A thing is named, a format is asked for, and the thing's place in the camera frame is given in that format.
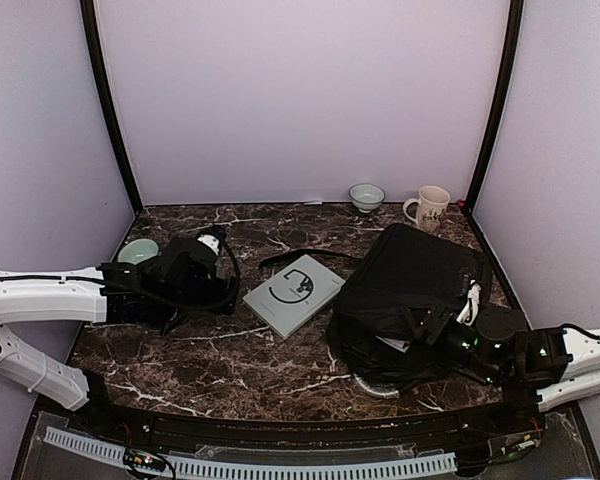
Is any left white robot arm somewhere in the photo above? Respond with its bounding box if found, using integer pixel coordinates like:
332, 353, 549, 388
0, 225, 241, 436

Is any left black frame post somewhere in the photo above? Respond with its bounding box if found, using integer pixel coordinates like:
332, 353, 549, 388
80, 0, 144, 216

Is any black student bag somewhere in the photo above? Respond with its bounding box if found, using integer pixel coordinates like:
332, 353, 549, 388
327, 223, 492, 398

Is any pink book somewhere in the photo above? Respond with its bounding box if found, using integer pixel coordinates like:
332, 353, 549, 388
378, 337, 410, 353

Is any white cable duct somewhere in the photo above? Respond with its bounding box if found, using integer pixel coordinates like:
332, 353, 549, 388
43, 427, 458, 479

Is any right black frame post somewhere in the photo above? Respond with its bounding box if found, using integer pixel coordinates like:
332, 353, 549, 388
464, 0, 524, 216

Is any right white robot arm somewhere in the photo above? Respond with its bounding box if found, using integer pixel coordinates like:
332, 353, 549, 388
408, 277, 600, 434

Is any black frame post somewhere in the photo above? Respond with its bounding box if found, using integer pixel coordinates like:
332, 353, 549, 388
464, 0, 524, 216
80, 0, 144, 216

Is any cream mug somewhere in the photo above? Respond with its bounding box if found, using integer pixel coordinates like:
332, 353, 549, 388
402, 185, 451, 234

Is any green bowl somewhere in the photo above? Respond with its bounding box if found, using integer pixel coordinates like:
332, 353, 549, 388
117, 238, 159, 265

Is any small white bowl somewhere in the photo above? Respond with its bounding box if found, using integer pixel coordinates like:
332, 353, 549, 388
349, 183, 385, 214

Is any black front table rail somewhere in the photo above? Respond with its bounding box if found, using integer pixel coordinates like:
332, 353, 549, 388
26, 379, 546, 450

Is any grey notebook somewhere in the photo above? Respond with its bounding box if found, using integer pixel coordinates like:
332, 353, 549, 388
243, 255, 345, 339

